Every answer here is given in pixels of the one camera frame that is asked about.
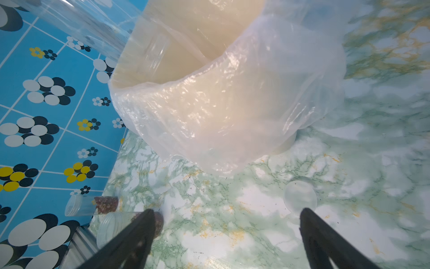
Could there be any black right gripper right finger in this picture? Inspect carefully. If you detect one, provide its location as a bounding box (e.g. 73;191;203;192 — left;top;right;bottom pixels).
300;208;378;269

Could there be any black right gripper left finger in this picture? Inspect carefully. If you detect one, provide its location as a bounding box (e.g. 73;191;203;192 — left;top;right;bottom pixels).
78;209;156;269

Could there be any clear jar with dried flowers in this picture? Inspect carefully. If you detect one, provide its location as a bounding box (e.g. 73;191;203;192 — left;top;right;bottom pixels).
96;211;164;249

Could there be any clear jar with rose tea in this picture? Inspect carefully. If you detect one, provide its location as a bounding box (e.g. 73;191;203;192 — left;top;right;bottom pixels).
16;1;169;72

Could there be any clear plastic jar lid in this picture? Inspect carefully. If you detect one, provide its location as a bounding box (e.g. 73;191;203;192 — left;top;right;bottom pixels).
283;180;318;216

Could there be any clear plastic bin liner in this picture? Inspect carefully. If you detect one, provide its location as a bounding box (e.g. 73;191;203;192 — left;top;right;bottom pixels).
127;1;358;175

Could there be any cream plastic trash bin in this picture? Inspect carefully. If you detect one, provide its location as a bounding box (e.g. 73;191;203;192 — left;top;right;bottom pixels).
109;1;299;158

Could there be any aluminium frame post left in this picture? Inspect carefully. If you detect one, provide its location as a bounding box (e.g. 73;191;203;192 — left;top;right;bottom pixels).
59;226;99;269

